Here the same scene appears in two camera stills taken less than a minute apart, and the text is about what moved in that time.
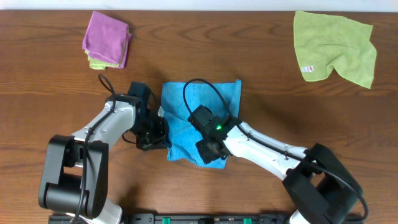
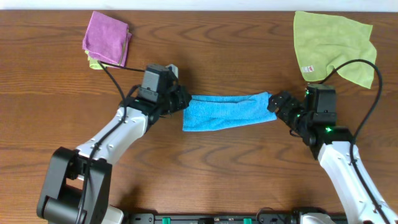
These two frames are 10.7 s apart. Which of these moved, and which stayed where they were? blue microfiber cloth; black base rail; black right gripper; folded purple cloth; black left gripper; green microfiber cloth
Moved: black left gripper; blue microfiber cloth; black right gripper
Stayed: black base rail; green microfiber cloth; folded purple cloth
